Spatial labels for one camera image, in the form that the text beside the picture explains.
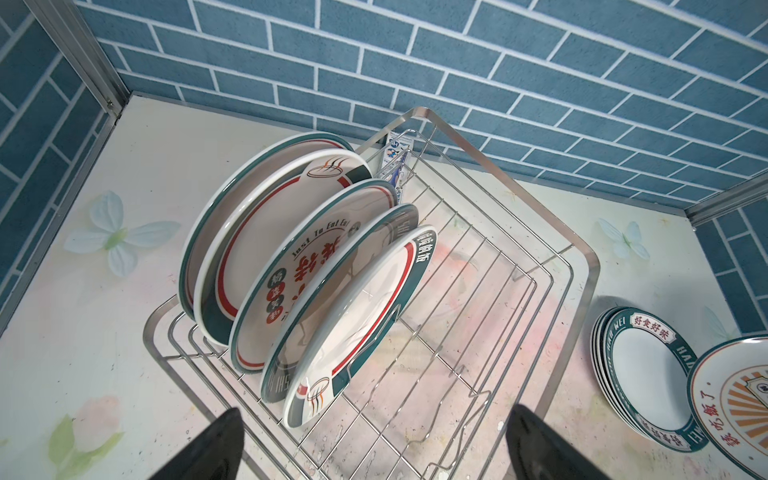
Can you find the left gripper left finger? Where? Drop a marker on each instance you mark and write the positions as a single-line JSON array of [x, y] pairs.
[[215, 453]]

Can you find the rearmost green rim plate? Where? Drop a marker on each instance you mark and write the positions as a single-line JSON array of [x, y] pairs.
[[233, 191]]

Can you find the red ring green plate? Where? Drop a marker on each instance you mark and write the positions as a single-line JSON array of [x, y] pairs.
[[355, 324]]

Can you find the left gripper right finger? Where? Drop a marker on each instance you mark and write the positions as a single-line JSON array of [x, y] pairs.
[[536, 451]]

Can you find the metal wire dish rack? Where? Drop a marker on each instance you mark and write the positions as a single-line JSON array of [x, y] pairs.
[[493, 323]]

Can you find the grey rim hao plate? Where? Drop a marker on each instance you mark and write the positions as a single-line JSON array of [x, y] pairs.
[[308, 314]]

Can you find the thin red rim plate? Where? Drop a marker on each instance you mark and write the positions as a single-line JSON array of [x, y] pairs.
[[727, 393]]

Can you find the just eat text plate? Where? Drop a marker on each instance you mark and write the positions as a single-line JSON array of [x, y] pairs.
[[294, 264]]

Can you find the rear red ring plate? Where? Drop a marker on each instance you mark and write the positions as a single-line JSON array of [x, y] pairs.
[[259, 225]]

